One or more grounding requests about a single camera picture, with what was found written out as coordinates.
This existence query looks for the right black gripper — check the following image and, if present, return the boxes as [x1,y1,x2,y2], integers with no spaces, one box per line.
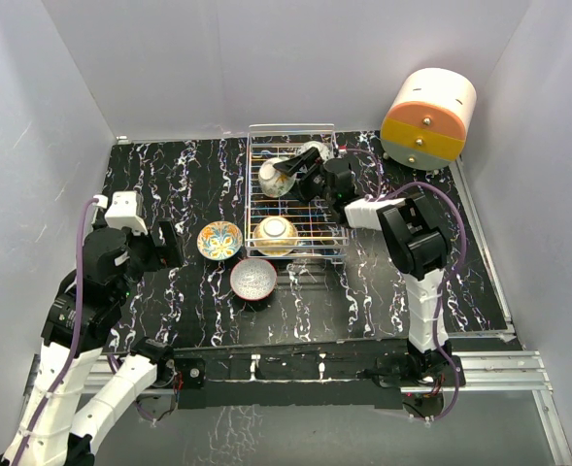
[274,149,335,206]

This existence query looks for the white orange flower bowl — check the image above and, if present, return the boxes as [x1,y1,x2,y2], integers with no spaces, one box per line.
[258,156,296,198]

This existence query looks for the blue patterned bowl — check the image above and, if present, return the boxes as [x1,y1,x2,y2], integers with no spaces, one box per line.
[296,141,334,161]

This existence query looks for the orange blue floral bowl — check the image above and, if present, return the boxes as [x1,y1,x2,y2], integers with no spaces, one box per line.
[196,221,244,261]

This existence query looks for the yellow teal sun bowl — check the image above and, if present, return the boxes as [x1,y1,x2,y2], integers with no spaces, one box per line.
[252,216,299,257]

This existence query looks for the grey red-rimmed patterned bowl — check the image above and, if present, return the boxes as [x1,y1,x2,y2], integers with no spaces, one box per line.
[230,258,278,301]

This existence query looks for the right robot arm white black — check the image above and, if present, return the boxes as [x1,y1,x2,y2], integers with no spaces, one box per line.
[273,148,451,385]

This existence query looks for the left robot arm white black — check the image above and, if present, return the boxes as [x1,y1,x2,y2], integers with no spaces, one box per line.
[0,219,182,465]

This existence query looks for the round pastel drawer cabinet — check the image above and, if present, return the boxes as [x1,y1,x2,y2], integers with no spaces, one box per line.
[380,68,477,171]

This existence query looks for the black front mounting bar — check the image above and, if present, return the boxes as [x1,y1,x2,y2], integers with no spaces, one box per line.
[174,338,465,416]

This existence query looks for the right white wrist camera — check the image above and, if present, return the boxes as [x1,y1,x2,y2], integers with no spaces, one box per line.
[331,145,348,158]

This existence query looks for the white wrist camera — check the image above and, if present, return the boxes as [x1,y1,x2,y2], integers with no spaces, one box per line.
[104,191,148,235]
[331,145,348,158]

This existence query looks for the white wire dish rack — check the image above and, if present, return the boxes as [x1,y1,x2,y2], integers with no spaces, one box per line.
[244,123,350,264]

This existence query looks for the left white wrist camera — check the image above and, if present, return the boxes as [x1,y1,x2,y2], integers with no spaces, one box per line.
[104,191,148,235]

